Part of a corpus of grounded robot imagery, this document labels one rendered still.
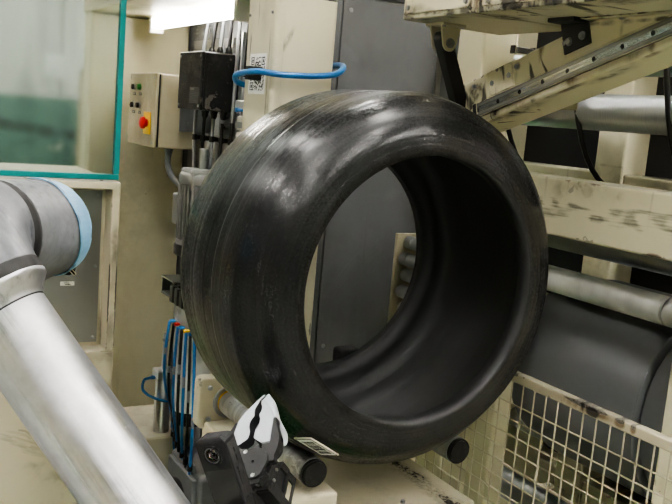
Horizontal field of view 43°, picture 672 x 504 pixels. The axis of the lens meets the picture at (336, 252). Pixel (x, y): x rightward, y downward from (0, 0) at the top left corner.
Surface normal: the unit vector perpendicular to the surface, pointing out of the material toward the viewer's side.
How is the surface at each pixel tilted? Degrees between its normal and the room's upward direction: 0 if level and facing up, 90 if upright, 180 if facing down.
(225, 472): 99
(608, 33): 90
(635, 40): 90
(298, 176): 63
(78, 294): 90
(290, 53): 90
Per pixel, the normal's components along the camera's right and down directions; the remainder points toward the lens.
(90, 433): 0.28, -0.26
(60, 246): 0.93, 0.32
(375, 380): 0.04, -0.62
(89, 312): 0.50, 0.18
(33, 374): 0.07, -0.12
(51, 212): 0.91, -0.36
